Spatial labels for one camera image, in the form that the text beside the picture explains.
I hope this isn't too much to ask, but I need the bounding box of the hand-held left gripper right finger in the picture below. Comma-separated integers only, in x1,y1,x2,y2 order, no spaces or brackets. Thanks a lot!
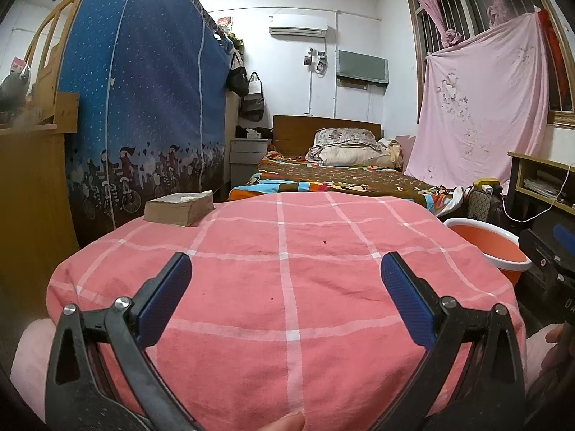
379,252,526,431

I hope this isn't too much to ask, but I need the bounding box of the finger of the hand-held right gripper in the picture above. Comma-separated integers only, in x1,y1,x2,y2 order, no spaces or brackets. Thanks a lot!
552,223,575,247
519,228,561,280

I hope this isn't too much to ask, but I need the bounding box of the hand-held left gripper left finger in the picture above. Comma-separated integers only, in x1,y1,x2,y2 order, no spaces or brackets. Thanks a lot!
45,252,203,431

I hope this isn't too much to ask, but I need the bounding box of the orange bucket with white rim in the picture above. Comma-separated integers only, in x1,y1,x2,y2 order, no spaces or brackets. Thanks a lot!
443,218,533,286

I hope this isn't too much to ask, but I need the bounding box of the person's right hand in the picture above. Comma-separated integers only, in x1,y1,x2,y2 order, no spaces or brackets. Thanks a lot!
539,323,575,382

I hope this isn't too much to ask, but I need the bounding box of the person's left hand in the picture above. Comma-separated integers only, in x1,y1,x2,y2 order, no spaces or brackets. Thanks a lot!
249,411,307,431

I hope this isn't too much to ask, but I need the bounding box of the stack of papers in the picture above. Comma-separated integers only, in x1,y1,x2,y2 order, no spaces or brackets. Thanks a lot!
523,173,564,196

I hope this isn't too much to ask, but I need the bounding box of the patterned bag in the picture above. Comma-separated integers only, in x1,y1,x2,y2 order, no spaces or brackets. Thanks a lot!
467,189,492,221

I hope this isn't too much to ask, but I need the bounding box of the wooden desk shelf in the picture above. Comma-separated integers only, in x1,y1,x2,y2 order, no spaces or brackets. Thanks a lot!
507,152,575,216

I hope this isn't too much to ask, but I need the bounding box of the wooden block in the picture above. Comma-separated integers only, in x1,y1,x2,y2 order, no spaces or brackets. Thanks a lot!
144,191,215,227

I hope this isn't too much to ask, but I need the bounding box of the pink checked cloth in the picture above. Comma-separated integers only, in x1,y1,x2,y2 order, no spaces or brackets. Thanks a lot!
47,192,526,431

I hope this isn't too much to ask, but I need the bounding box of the colourful patterned blanket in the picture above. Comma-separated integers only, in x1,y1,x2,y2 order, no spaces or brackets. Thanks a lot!
227,150,463,216

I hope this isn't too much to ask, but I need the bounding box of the pink hanging sheet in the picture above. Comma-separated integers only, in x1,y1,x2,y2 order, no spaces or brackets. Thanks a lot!
404,11,549,189

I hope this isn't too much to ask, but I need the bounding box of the beige pillow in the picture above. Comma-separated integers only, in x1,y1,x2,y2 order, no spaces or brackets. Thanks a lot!
306,144,396,167

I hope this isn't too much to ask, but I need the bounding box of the white nightstand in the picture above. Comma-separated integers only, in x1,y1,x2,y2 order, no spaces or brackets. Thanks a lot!
230,138,271,189

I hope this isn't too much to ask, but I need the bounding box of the floral pillow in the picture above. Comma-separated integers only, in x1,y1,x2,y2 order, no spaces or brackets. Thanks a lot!
313,128,380,151

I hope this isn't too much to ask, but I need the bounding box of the wooden stair cabinet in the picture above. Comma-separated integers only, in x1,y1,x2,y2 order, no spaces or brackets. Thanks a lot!
0,0,91,360

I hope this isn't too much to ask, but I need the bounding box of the red hanging cloth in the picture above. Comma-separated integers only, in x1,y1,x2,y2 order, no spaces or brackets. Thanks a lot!
537,9,575,111

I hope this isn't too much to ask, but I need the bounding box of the black cloth bundle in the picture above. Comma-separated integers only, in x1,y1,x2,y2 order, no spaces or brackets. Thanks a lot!
236,125,272,140

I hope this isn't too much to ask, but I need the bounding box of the blue fabric wardrobe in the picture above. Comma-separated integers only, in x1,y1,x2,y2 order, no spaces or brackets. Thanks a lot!
56,0,230,243

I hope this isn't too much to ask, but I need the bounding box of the wooden bed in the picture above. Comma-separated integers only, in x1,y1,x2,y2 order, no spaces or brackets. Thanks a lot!
227,115,463,216

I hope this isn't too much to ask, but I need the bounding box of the black and white handbag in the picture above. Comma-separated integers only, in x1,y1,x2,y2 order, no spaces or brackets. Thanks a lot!
240,72,266,122

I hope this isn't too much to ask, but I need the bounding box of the grey plush toy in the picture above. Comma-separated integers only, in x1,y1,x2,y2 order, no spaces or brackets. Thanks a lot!
0,65,32,113

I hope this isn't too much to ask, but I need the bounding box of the pile of stored items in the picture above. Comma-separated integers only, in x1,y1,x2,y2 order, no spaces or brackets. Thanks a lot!
216,15,245,52

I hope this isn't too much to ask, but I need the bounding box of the white air conditioner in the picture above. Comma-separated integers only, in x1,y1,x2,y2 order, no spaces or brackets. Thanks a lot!
268,13,328,37

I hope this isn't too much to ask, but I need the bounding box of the white cable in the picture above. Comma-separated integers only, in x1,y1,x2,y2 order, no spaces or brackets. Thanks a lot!
501,168,569,223

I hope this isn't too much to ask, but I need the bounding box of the green covered wall unit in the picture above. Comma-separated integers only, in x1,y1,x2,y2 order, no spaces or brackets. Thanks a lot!
337,50,390,85

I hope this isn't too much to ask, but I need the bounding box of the wall socket cluster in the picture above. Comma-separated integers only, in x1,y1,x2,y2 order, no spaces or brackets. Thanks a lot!
304,47,328,74

